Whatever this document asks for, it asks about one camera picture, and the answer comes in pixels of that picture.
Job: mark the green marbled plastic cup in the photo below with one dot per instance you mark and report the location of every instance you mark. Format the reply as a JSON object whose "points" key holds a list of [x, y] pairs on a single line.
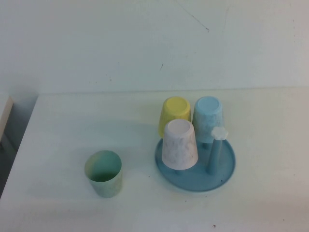
{"points": [[106, 188]]}

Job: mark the yellow plastic cup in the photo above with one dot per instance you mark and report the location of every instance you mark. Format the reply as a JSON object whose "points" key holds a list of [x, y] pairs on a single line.
{"points": [[173, 108]]}

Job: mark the pale pink marbled cup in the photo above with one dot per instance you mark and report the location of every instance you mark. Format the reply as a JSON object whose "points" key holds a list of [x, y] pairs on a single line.
{"points": [[179, 145]]}

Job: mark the light blue marbled cup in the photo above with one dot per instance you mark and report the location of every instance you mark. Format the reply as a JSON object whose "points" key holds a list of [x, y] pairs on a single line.
{"points": [[207, 111]]}

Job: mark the blue round cup stand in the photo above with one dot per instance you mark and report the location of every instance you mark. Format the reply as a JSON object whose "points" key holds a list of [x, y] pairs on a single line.
{"points": [[193, 181]]}

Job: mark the beige board edge strip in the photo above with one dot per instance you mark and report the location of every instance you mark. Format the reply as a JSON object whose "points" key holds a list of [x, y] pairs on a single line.
{"points": [[5, 113]]}

